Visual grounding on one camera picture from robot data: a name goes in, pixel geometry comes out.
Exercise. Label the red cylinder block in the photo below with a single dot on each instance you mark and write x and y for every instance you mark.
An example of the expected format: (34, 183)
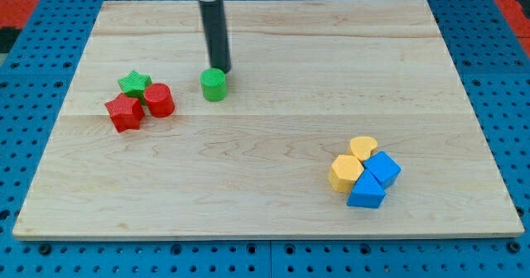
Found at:
(159, 100)

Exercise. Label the red star block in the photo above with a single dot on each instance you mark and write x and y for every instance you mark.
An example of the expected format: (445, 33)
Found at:
(125, 112)

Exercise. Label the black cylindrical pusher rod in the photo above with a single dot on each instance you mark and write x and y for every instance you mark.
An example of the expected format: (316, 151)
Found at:
(216, 34)

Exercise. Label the blue triangle block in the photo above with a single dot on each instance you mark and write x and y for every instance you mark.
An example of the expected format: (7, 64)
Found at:
(367, 192)

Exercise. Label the green cylinder block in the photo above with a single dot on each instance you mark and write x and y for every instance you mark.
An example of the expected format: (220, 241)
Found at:
(213, 84)

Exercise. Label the yellow heart block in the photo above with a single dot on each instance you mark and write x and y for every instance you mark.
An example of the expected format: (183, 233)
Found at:
(362, 147)

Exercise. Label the wooden board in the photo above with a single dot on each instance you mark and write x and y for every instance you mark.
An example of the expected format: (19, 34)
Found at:
(306, 78)

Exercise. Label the blue cube block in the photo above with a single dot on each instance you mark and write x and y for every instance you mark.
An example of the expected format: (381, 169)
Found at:
(384, 168)

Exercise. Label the green star block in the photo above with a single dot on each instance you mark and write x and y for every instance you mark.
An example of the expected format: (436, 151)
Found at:
(134, 84)

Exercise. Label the yellow hexagon block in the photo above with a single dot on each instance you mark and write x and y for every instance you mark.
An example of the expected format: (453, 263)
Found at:
(345, 170)

